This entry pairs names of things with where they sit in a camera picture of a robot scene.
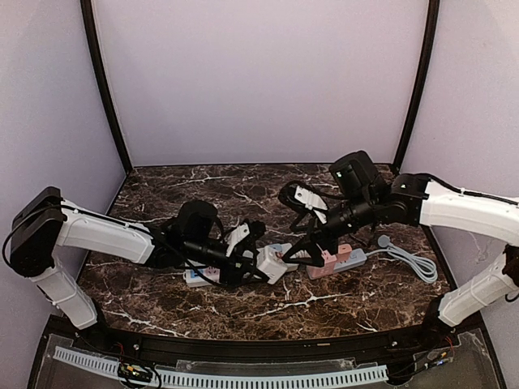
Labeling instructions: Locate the right black frame post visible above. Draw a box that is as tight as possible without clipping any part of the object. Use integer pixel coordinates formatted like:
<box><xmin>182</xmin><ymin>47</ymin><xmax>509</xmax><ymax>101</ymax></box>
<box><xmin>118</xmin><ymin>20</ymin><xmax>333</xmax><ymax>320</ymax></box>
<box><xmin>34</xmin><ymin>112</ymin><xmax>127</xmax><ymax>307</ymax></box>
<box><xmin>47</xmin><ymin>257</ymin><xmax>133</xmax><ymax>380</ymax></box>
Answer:
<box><xmin>392</xmin><ymin>0</ymin><xmax>440</xmax><ymax>173</ymax></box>

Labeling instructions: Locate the small circuit board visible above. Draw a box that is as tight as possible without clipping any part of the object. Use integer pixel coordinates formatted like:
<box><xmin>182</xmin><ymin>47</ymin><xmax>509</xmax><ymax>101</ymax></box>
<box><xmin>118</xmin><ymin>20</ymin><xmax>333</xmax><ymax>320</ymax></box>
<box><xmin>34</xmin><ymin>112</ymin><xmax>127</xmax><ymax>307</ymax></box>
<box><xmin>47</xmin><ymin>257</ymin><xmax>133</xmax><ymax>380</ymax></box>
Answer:
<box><xmin>117</xmin><ymin>363</ymin><xmax>153</xmax><ymax>383</ymax></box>

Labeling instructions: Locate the black frame post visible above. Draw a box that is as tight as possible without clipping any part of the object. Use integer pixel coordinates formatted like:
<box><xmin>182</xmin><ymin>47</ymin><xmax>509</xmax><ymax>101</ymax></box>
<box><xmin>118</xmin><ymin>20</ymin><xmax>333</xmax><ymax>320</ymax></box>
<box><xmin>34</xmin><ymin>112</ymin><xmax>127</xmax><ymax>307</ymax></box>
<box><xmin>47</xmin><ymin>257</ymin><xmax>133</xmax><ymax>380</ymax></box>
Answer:
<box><xmin>392</xmin><ymin>0</ymin><xmax>440</xmax><ymax>173</ymax></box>
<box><xmin>79</xmin><ymin>0</ymin><xmax>133</xmax><ymax>175</ymax></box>

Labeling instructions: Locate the grey-blue power strip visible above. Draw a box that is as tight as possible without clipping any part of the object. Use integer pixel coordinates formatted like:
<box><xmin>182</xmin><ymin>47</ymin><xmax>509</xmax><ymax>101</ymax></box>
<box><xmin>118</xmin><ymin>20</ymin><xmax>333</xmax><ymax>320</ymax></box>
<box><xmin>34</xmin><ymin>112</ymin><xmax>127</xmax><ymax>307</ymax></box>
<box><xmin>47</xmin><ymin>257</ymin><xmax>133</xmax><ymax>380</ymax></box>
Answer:
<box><xmin>332</xmin><ymin>249</ymin><xmax>367</xmax><ymax>275</ymax></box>

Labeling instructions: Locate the large pink cube socket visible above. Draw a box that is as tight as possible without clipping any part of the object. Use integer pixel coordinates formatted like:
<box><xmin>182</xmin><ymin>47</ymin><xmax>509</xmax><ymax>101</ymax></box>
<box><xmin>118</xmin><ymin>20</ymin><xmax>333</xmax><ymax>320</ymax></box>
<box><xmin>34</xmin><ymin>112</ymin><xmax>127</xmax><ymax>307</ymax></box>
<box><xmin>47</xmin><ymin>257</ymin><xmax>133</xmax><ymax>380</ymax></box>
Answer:
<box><xmin>306</xmin><ymin>250</ymin><xmax>337</xmax><ymax>280</ymax></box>

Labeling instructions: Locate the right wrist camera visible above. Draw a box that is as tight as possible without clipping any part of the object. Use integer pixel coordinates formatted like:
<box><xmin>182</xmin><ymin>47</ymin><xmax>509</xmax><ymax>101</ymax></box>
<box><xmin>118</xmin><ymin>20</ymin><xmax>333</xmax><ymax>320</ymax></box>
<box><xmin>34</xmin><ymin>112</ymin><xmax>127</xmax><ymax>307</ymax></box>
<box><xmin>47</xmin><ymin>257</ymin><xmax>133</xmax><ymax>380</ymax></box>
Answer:
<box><xmin>278</xmin><ymin>181</ymin><xmax>328</xmax><ymax>224</ymax></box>

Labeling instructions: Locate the white multicolour power strip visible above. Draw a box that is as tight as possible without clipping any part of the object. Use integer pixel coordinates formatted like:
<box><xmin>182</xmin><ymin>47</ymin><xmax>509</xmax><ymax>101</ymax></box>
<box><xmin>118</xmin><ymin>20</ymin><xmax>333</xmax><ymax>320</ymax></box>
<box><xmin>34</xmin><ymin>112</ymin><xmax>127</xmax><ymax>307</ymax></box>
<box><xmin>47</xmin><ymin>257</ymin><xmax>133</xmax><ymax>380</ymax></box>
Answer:
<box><xmin>182</xmin><ymin>242</ymin><xmax>299</xmax><ymax>289</ymax></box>

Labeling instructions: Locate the black front table rail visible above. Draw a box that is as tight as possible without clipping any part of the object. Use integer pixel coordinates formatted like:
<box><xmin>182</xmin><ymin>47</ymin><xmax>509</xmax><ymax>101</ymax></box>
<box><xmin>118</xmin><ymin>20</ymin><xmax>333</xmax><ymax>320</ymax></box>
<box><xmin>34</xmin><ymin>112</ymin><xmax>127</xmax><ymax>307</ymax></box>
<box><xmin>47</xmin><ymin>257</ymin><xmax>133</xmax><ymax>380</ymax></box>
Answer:
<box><xmin>73</xmin><ymin>298</ymin><xmax>457</xmax><ymax>365</ymax></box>

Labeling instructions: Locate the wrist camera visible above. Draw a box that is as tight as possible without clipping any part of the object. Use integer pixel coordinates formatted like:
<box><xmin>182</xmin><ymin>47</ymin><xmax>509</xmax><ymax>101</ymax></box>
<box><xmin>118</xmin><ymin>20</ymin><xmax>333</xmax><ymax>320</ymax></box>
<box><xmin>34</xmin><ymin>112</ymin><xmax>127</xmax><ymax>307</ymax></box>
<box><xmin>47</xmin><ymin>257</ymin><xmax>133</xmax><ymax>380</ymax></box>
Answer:
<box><xmin>224</xmin><ymin>220</ymin><xmax>266</xmax><ymax>258</ymax></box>
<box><xmin>278</xmin><ymin>181</ymin><xmax>328</xmax><ymax>224</ymax></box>

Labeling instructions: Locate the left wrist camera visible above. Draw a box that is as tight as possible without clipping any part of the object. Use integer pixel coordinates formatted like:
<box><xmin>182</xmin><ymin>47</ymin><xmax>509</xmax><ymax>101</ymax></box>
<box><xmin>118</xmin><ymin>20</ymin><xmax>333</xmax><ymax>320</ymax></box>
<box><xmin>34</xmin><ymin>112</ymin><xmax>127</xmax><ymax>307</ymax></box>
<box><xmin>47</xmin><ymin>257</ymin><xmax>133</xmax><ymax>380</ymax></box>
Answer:
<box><xmin>224</xmin><ymin>220</ymin><xmax>266</xmax><ymax>258</ymax></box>

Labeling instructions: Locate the grey power strip cable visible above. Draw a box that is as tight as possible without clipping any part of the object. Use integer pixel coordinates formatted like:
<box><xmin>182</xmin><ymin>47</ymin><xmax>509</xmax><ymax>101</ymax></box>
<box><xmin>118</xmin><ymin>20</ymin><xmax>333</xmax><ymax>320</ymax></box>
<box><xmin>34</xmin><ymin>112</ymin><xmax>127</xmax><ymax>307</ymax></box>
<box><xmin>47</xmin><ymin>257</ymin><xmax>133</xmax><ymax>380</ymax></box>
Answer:
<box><xmin>364</xmin><ymin>234</ymin><xmax>439</xmax><ymax>284</ymax></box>

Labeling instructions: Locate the small blue plug adapter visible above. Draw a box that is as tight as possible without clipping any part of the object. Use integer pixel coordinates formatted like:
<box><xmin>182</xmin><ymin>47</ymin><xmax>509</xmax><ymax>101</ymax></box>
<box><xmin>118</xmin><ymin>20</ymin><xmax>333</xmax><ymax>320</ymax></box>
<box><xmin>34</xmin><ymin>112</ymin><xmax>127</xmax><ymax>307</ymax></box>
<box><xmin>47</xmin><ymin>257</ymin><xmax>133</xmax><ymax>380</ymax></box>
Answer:
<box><xmin>268</xmin><ymin>243</ymin><xmax>292</xmax><ymax>256</ymax></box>

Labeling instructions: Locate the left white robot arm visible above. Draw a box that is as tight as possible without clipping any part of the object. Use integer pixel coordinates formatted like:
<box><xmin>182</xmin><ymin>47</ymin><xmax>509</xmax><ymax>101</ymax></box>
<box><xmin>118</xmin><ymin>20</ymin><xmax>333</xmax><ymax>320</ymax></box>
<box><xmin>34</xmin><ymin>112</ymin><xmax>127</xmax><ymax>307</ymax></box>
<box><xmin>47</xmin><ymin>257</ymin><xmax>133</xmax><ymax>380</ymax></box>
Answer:
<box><xmin>2</xmin><ymin>186</ymin><xmax>268</xmax><ymax>330</ymax></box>

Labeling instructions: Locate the small pink plug adapter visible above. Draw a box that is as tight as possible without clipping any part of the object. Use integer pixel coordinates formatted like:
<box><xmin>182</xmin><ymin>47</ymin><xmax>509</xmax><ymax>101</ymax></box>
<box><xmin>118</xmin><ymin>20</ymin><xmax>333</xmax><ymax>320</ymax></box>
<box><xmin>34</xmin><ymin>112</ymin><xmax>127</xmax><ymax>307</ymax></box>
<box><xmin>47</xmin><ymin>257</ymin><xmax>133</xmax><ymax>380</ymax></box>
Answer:
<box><xmin>336</xmin><ymin>244</ymin><xmax>353</xmax><ymax>263</ymax></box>

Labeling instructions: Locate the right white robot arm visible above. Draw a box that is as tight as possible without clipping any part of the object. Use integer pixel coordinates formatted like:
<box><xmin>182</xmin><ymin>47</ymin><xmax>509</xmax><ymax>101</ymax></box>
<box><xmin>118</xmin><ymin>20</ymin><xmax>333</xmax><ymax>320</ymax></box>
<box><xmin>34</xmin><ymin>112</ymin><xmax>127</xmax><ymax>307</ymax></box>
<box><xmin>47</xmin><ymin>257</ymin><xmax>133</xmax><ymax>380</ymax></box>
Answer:
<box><xmin>278</xmin><ymin>151</ymin><xmax>518</xmax><ymax>331</ymax></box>

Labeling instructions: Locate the white cube socket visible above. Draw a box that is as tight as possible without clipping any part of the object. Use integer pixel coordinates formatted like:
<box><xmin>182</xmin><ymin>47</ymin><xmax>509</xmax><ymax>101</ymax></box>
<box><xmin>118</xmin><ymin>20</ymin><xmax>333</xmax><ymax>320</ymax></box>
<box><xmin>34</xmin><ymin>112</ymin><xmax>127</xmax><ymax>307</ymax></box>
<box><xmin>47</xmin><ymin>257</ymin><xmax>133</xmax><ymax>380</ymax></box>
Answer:
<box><xmin>257</xmin><ymin>246</ymin><xmax>288</xmax><ymax>284</ymax></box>

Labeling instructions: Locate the left black frame post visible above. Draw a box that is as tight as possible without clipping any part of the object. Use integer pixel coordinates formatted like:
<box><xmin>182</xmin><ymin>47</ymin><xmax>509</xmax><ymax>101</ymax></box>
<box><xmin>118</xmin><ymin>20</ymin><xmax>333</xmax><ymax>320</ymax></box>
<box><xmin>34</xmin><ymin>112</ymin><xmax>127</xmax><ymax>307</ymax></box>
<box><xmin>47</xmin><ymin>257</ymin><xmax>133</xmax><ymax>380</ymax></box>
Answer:
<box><xmin>79</xmin><ymin>0</ymin><xmax>133</xmax><ymax>175</ymax></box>

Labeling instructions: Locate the white slotted cable duct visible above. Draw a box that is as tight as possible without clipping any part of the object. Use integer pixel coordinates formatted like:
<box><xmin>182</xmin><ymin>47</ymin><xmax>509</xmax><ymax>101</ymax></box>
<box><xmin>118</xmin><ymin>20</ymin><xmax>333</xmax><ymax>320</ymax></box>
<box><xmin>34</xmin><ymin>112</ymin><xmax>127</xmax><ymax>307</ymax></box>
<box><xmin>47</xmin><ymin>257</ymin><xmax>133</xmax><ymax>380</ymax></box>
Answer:
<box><xmin>53</xmin><ymin>346</ymin><xmax>388</xmax><ymax>388</ymax></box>

